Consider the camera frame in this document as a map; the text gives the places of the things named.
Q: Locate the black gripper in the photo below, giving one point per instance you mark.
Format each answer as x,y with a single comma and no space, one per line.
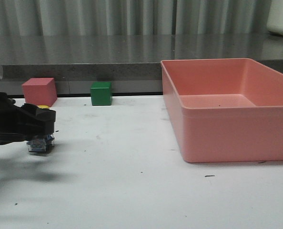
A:
28,121

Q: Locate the yellow push button switch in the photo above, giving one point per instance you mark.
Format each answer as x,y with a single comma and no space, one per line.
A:
41,145

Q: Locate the pink cube block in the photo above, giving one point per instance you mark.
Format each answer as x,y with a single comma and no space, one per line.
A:
40,91

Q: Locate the green cube block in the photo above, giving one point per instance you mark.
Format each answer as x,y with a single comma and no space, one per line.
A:
101,94

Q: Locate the grey stone counter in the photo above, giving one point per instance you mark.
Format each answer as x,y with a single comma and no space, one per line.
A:
131,63

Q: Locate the pink plastic bin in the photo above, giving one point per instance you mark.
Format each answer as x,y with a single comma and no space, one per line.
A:
224,110

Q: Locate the white appliance on counter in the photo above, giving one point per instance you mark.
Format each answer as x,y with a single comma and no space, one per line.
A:
275,17

